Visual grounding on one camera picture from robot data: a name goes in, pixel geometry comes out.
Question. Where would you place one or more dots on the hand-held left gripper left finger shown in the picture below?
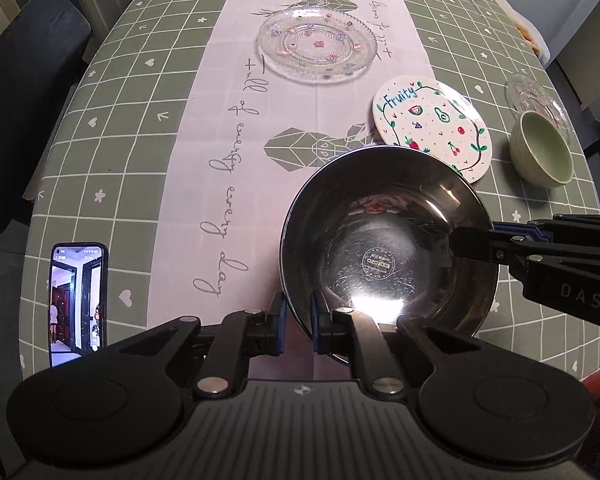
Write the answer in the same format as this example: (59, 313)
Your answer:
(279, 322)

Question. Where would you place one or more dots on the fruit print white plate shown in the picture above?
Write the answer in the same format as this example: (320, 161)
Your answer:
(430, 120)

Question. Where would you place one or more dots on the dark upholstered chair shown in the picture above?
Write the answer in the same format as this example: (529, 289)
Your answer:
(20, 110)

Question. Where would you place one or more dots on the black smartphone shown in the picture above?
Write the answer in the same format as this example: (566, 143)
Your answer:
(77, 305)

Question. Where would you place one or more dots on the pale green ceramic bowl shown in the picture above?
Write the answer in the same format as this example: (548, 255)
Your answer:
(540, 145)

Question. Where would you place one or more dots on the stainless steel bowl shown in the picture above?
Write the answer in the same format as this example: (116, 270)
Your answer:
(380, 220)

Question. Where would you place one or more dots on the white bag of snacks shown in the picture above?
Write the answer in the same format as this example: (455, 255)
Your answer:
(530, 35)

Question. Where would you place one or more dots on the large flowered glass plate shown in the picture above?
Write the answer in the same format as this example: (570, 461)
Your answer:
(315, 45)

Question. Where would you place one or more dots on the small flowered glass plate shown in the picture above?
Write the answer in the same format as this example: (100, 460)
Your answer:
(525, 92)

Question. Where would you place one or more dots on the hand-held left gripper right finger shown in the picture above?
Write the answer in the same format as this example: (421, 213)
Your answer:
(316, 325)

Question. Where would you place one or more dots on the pale pink table runner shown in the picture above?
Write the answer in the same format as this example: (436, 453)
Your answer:
(230, 85)

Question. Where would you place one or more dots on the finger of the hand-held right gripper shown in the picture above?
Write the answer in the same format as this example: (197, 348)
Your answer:
(570, 230)
(475, 245)

